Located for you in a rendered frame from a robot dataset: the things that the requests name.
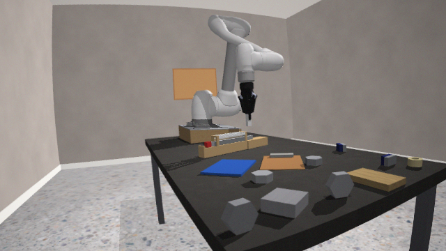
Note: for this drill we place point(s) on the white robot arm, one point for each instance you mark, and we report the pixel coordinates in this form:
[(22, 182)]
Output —
[(244, 58)]

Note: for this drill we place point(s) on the beige roll of masking tape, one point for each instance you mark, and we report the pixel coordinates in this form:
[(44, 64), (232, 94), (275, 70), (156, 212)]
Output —
[(414, 162)]

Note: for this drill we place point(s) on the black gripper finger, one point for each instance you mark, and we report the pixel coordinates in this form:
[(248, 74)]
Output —
[(243, 104), (250, 107)]

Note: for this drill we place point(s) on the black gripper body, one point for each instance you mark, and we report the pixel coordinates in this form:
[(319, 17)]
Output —
[(247, 87)]

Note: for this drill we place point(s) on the blue flat rectangular pad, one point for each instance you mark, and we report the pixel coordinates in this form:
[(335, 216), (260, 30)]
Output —
[(229, 167)]

